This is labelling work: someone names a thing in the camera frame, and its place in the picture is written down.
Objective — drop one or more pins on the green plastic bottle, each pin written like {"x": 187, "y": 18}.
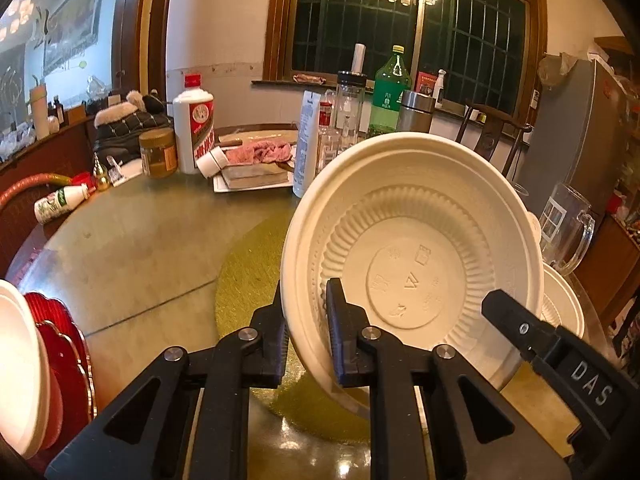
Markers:
{"x": 390, "y": 81}

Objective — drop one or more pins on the clear bottle black lid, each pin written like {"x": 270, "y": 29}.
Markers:
{"x": 350, "y": 91}

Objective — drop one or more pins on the brown glass jar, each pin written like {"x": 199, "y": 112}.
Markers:
{"x": 158, "y": 152}

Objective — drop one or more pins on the cream tumbler mug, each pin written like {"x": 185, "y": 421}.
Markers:
{"x": 39, "y": 105}

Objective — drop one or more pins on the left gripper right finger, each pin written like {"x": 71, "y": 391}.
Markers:
{"x": 432, "y": 415}

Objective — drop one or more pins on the grey refrigerator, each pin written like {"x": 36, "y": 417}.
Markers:
{"x": 579, "y": 138}

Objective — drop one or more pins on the small white cup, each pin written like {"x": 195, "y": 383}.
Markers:
{"x": 212, "y": 162}

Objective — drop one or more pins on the framed wall picture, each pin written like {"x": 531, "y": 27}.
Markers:
{"x": 72, "y": 27}

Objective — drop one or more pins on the pink cloth on tray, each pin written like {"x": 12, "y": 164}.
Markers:
{"x": 259, "y": 152}

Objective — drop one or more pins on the white tray with books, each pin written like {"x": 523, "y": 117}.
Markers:
{"x": 252, "y": 177}

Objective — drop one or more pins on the large white foam bowl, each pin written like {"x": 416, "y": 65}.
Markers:
{"x": 25, "y": 381}

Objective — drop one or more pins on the dark wooden chair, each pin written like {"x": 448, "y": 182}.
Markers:
{"x": 492, "y": 132}

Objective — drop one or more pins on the small glass red-cap bottle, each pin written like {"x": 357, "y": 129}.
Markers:
{"x": 328, "y": 138}

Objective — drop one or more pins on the white paper roll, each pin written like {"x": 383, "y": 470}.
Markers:
{"x": 358, "y": 59}

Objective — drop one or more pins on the red scalloped plate left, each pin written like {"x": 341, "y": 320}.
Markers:
{"x": 77, "y": 383}

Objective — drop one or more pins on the clear glass pitcher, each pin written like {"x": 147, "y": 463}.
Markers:
{"x": 567, "y": 229}

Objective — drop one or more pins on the tall white blue tube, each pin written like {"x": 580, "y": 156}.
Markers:
{"x": 306, "y": 146}

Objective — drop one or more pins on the white red liquor bottle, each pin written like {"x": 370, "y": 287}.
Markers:
{"x": 193, "y": 113}

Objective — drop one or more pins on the cream plastic bowl right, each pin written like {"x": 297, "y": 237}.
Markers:
{"x": 561, "y": 306}

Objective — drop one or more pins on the black quilted fur bag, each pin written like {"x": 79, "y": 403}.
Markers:
{"x": 119, "y": 126}

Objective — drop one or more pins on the steel thermos flask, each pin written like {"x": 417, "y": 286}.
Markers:
{"x": 415, "y": 112}

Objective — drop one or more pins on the white spray bottle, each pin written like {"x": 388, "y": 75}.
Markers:
{"x": 438, "y": 91}

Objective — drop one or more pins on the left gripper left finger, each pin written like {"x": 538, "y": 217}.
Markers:
{"x": 184, "y": 415}

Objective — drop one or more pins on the cream plastic bowl with tab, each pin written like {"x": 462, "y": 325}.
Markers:
{"x": 418, "y": 229}

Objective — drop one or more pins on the green round turntable mat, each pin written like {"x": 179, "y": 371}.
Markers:
{"x": 247, "y": 295}

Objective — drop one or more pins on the red box on sill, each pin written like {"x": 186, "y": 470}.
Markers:
{"x": 425, "y": 83}

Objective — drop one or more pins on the small white green bottle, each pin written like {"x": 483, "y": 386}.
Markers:
{"x": 62, "y": 201}

